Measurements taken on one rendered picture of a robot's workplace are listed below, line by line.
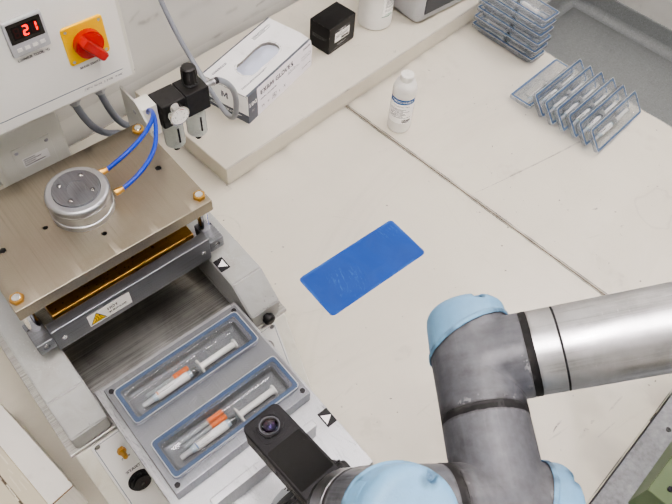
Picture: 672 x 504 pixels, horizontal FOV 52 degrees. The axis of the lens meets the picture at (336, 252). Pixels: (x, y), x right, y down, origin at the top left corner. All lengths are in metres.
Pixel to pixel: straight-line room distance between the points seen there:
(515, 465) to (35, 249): 0.61
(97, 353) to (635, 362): 0.70
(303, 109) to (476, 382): 0.99
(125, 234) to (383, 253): 0.57
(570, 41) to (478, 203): 1.84
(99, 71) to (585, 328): 0.69
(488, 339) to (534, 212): 0.85
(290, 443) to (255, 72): 0.93
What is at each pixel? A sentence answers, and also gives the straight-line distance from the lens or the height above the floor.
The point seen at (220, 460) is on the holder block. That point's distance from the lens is 0.86.
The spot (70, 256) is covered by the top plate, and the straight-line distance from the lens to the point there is 0.89.
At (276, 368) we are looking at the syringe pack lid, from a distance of 0.89.
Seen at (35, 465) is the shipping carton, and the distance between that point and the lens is 1.08.
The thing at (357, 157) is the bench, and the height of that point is 0.75.
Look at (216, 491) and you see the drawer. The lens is 0.88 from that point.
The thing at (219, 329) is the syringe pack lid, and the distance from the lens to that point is 0.92.
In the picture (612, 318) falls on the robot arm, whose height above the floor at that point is 1.34.
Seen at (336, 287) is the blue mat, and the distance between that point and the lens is 1.25.
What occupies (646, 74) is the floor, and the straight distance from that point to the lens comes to 3.16.
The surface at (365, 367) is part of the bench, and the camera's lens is 1.18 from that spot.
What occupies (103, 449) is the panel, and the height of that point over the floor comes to 0.91.
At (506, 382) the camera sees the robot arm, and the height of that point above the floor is 1.29.
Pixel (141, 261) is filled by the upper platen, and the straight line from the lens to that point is 0.93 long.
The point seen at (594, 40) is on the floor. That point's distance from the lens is 3.23.
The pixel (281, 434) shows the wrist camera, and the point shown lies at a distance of 0.70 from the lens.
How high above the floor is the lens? 1.81
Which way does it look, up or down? 55 degrees down
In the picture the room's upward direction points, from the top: 6 degrees clockwise
